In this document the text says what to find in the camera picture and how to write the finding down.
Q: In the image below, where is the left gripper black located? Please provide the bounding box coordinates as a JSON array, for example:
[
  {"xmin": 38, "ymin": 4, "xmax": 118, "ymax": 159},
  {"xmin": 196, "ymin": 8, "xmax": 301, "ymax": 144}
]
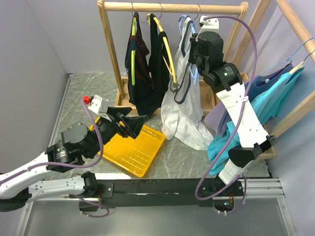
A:
[{"xmin": 86, "ymin": 106, "xmax": 149, "ymax": 158}]

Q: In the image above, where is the light blue plastic hanger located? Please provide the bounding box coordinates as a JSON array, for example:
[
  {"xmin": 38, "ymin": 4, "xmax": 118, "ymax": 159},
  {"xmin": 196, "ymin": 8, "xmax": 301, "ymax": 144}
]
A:
[{"xmin": 178, "ymin": 4, "xmax": 200, "ymax": 86}]

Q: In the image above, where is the white tank top navy trim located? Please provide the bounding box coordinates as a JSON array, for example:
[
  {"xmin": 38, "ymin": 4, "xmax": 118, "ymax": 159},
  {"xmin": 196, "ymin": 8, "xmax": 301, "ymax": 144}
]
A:
[{"xmin": 161, "ymin": 16, "xmax": 213, "ymax": 150}]

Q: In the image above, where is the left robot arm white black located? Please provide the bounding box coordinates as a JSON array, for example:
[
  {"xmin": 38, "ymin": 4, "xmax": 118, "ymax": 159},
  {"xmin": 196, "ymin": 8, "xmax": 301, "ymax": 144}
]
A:
[{"xmin": 0, "ymin": 107, "xmax": 148, "ymax": 212}]

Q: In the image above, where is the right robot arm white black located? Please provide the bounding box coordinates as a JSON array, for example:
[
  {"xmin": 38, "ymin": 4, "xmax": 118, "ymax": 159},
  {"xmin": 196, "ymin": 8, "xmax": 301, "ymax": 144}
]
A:
[{"xmin": 189, "ymin": 31, "xmax": 275, "ymax": 196}]

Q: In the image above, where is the navy red striped tank top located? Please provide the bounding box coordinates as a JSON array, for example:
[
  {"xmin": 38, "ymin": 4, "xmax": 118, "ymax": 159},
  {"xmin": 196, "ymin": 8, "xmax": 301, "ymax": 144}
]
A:
[{"xmin": 125, "ymin": 12, "xmax": 157, "ymax": 117}]

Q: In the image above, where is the black tank top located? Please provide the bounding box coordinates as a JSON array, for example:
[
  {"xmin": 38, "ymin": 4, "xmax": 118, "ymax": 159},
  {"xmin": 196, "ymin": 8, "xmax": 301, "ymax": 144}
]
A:
[{"xmin": 149, "ymin": 19, "xmax": 172, "ymax": 108}]

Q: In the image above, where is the yellow hanger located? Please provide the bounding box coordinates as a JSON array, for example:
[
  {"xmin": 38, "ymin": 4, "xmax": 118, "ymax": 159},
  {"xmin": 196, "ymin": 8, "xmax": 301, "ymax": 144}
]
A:
[{"xmin": 146, "ymin": 13, "xmax": 178, "ymax": 85}]

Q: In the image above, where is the green hanger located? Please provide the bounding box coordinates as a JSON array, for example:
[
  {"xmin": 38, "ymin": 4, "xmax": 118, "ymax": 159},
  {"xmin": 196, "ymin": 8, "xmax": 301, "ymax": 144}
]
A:
[{"xmin": 131, "ymin": 17, "xmax": 137, "ymax": 86}]

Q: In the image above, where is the wooden hanger right rack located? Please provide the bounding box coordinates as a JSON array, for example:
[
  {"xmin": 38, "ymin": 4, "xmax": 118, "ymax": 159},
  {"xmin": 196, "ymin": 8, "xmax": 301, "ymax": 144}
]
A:
[{"xmin": 289, "ymin": 52, "xmax": 315, "ymax": 75}]

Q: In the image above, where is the yellow plastic tray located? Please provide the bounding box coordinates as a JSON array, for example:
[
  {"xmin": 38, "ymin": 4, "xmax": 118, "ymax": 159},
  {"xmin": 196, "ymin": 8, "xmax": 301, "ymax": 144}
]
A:
[{"xmin": 103, "ymin": 125, "xmax": 165, "ymax": 177}]

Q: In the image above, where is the wooden clothes rack centre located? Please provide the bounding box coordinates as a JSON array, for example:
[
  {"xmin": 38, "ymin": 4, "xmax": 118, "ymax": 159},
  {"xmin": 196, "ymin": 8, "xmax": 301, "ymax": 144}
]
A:
[{"xmin": 97, "ymin": 0, "xmax": 249, "ymax": 116}]

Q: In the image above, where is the wooden clothes rack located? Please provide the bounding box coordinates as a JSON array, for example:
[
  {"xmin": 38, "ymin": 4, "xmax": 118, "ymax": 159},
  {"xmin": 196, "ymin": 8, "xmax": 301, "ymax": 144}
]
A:
[
  {"xmin": 97, "ymin": 0, "xmax": 249, "ymax": 116},
  {"xmin": 211, "ymin": 0, "xmax": 315, "ymax": 160}
]

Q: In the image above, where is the purple t-shirt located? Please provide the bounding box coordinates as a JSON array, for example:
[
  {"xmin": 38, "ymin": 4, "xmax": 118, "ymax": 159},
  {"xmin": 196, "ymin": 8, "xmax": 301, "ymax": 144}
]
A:
[{"xmin": 204, "ymin": 62, "xmax": 293, "ymax": 137}]

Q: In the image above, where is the black base bar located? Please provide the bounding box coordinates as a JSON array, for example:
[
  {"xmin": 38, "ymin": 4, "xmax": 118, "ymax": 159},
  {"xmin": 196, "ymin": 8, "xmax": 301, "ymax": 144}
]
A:
[{"xmin": 68, "ymin": 178, "xmax": 244, "ymax": 208}]

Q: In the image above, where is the turquoise t-shirt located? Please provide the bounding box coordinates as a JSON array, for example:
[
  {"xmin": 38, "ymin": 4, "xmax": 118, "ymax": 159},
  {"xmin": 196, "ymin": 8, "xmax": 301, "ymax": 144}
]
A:
[{"xmin": 207, "ymin": 68, "xmax": 304, "ymax": 162}]

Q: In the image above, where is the wooden clothes rack right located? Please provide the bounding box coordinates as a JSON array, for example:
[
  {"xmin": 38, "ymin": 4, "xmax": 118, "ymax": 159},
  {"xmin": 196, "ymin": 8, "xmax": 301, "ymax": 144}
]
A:
[{"xmin": 211, "ymin": 0, "xmax": 315, "ymax": 160}]

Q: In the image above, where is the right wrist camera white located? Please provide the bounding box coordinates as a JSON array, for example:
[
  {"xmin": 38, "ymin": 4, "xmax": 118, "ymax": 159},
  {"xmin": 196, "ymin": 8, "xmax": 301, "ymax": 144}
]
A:
[{"xmin": 199, "ymin": 15, "xmax": 220, "ymax": 34}]

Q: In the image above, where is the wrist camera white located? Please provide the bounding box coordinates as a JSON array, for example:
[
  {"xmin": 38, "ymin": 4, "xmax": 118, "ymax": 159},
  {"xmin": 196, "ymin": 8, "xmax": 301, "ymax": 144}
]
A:
[
  {"xmin": 82, "ymin": 95, "xmax": 109, "ymax": 115},
  {"xmin": 199, "ymin": 15, "xmax": 220, "ymax": 34}
]

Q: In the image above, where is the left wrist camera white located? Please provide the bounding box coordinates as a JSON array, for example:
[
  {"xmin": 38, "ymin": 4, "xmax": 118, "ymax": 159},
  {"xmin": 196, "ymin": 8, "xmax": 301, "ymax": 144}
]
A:
[{"xmin": 82, "ymin": 95, "xmax": 109, "ymax": 115}]

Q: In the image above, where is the blue wire hanger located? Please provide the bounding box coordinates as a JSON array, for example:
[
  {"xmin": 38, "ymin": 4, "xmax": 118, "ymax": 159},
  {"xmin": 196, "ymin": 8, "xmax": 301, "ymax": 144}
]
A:
[{"xmin": 259, "ymin": 36, "xmax": 314, "ymax": 75}]

